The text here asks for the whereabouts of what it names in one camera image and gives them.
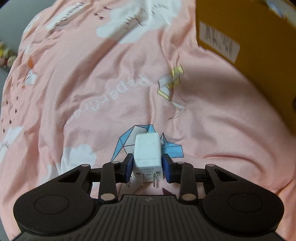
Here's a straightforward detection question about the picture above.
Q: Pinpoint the white USB charger plug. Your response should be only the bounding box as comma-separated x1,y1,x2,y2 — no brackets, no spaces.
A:
133,133,163,187

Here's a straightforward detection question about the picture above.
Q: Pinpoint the pink cloud-print bed quilt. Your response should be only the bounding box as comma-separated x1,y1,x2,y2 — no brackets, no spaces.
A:
1,1,295,240

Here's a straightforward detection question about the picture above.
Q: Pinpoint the orange cardboard box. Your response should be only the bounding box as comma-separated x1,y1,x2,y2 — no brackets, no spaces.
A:
196,1,295,132

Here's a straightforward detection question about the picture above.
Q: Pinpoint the plush toy wall hanger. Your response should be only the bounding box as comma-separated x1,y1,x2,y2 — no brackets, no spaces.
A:
0,41,17,71

